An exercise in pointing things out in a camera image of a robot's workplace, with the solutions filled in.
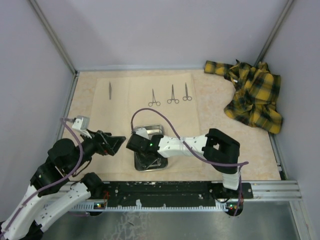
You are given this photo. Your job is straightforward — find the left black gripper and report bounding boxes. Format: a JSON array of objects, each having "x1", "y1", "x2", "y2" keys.
[{"x1": 67, "y1": 128, "x2": 126, "y2": 174}]

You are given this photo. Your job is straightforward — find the steel instrument tray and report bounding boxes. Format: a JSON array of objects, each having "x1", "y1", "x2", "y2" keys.
[{"x1": 133, "y1": 124, "x2": 168, "y2": 172}]

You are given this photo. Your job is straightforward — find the beige cloth wrap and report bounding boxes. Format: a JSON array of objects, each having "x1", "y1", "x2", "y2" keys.
[{"x1": 89, "y1": 73, "x2": 206, "y2": 173}]

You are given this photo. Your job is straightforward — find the steel hemostat forceps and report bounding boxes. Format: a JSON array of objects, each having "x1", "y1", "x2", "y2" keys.
[{"x1": 148, "y1": 89, "x2": 161, "y2": 107}]

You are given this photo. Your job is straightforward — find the steel tweezers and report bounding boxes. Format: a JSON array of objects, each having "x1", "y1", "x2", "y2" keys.
[{"x1": 108, "y1": 81, "x2": 112, "y2": 100}]

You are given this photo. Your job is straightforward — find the steel surgical scissors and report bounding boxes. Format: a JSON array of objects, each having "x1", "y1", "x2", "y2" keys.
[{"x1": 182, "y1": 83, "x2": 193, "y2": 101}]

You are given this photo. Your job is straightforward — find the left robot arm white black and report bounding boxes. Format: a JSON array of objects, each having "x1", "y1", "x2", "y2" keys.
[{"x1": 0, "y1": 130, "x2": 126, "y2": 240}]

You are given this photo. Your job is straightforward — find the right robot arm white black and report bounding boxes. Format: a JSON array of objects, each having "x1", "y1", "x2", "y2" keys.
[{"x1": 126, "y1": 127, "x2": 248, "y2": 198}]

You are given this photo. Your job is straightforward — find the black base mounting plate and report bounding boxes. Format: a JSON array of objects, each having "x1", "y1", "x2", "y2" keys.
[{"x1": 91, "y1": 181, "x2": 253, "y2": 208}]

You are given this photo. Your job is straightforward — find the yellow plaid shirt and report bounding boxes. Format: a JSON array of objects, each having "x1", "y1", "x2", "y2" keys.
[{"x1": 204, "y1": 60, "x2": 284, "y2": 134}]

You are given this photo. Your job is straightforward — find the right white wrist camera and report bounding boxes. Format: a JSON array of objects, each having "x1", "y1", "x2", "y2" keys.
[{"x1": 133, "y1": 127, "x2": 150, "y2": 140}]

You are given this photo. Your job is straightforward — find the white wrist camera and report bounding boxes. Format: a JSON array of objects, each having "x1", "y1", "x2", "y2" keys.
[
  {"x1": 133, "y1": 127, "x2": 150, "y2": 140},
  {"x1": 71, "y1": 115, "x2": 91, "y2": 138}
]

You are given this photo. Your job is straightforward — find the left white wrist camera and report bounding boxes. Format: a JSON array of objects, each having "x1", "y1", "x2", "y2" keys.
[{"x1": 71, "y1": 115, "x2": 91, "y2": 138}]

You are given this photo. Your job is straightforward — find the white slotted cable duct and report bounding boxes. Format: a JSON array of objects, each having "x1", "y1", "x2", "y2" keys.
[{"x1": 44, "y1": 199, "x2": 241, "y2": 212}]

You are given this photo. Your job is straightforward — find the left aluminium corner post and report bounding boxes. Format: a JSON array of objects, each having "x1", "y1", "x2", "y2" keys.
[{"x1": 27, "y1": 0, "x2": 78, "y2": 75}]

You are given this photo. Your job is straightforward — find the aluminium corner post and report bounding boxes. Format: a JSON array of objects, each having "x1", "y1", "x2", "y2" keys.
[
  {"x1": 27, "y1": 0, "x2": 78, "y2": 75},
  {"x1": 254, "y1": 0, "x2": 296, "y2": 67}
]

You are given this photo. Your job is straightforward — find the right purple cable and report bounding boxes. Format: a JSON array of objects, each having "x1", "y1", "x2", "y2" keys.
[{"x1": 131, "y1": 107, "x2": 250, "y2": 217}]

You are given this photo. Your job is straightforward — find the aluminium front rail frame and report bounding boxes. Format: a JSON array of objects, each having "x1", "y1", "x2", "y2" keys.
[{"x1": 29, "y1": 179, "x2": 303, "y2": 201}]

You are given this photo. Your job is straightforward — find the right aluminium corner post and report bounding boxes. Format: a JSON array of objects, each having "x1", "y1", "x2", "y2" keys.
[{"x1": 254, "y1": 0, "x2": 296, "y2": 67}]

